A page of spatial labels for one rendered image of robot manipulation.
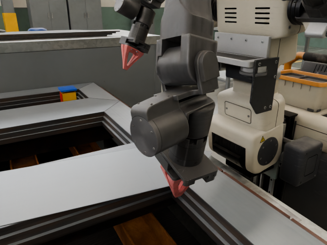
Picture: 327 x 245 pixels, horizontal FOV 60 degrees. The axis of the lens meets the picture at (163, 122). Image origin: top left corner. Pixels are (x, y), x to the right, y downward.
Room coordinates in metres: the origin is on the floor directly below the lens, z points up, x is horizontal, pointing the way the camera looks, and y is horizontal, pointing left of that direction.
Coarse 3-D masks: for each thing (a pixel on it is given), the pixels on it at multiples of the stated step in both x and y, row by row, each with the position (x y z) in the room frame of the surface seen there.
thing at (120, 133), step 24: (24, 96) 1.07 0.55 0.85; (48, 96) 1.11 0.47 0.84; (72, 120) 0.83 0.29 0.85; (96, 120) 0.86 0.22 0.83; (0, 144) 0.72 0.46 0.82; (144, 192) 0.46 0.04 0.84; (168, 192) 0.47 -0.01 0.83; (192, 192) 0.44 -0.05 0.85; (48, 216) 0.38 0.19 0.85; (72, 216) 0.39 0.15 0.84; (96, 216) 0.40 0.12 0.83; (192, 216) 0.41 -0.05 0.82; (216, 216) 0.38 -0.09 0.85; (0, 240) 0.34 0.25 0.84; (24, 240) 0.35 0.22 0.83; (48, 240) 0.36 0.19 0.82; (216, 240) 0.36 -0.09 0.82; (240, 240) 0.33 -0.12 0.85
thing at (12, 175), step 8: (0, 176) 0.49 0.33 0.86; (8, 176) 0.49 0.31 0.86; (16, 176) 0.49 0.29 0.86; (0, 184) 0.46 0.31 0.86; (8, 184) 0.46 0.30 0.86; (16, 184) 0.46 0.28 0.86; (0, 192) 0.43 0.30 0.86; (8, 192) 0.43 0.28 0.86; (16, 192) 0.43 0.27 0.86; (0, 200) 0.41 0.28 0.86; (8, 200) 0.41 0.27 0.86; (16, 200) 0.41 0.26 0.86; (0, 208) 0.39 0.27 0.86; (8, 208) 0.39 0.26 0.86; (0, 216) 0.37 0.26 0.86; (8, 216) 0.37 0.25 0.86; (0, 224) 0.35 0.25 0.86; (8, 224) 0.35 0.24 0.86
